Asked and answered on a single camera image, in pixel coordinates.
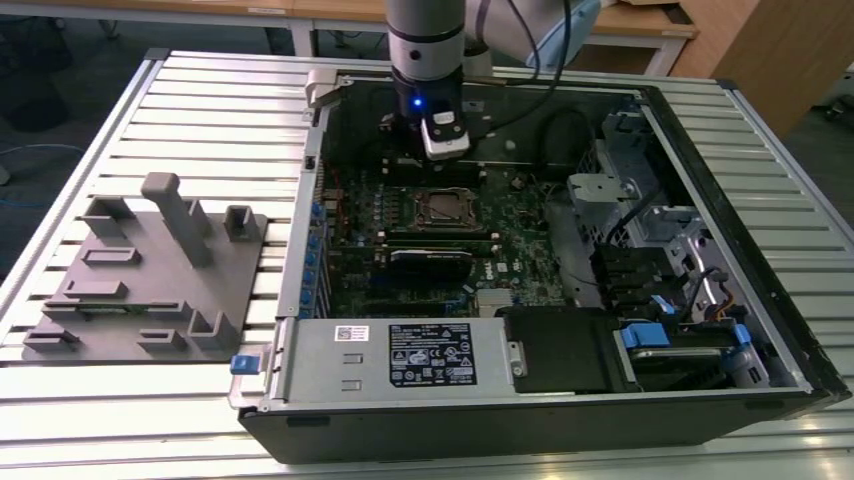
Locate metal socket cover frame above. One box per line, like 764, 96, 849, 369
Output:
413, 188, 484, 227

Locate metal CPU socket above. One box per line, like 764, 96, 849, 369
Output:
410, 188, 489, 230

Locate pale blue teach pendant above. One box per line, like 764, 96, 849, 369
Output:
525, 0, 603, 71

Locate black graphics card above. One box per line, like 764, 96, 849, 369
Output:
388, 248, 476, 289

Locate green motherboard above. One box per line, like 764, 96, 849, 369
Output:
310, 162, 583, 320

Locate wooden desk white legs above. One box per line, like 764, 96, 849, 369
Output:
309, 0, 700, 76
38, 0, 314, 56

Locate grey plastic parts rack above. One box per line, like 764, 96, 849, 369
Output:
18, 172, 272, 364

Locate wooden cabinet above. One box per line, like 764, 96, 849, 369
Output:
669, 0, 854, 139

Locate silver power supply unit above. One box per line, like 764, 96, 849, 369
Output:
265, 317, 519, 401

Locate black office chair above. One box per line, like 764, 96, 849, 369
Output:
0, 14, 74, 134

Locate blue disk carrier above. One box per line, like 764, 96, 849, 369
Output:
616, 322, 671, 350

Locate green RAM stick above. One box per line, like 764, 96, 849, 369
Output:
77, 303, 153, 317

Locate black hard disk drive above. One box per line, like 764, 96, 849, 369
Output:
625, 347, 728, 394

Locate black open PC case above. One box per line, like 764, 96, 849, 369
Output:
225, 68, 852, 466

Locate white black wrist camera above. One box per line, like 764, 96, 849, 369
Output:
418, 110, 472, 161

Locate silver metal bracket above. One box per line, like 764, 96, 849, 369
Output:
564, 172, 636, 207

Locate black case cable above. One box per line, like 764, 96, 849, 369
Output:
603, 184, 665, 249

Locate blue floor cable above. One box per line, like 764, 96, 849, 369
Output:
0, 143, 88, 207

